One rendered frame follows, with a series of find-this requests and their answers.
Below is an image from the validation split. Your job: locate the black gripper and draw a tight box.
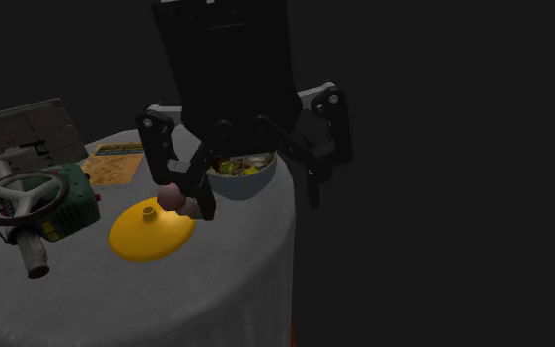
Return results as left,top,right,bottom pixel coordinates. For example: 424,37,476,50
134,0,355,223

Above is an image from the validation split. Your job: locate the white bowl of food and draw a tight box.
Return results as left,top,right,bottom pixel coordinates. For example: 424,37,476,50
205,150,279,202

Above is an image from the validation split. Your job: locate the orange flat book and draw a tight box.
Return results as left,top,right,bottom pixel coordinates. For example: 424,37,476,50
80,142,147,188

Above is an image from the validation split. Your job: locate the yellow round lid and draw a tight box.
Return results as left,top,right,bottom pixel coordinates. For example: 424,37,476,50
108,196,198,264

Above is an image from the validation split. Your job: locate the round table with grey cloth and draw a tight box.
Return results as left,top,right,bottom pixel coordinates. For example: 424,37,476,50
0,126,299,347

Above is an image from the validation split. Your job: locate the green drill press with wheel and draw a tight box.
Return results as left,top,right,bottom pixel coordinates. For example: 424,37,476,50
0,98,102,280

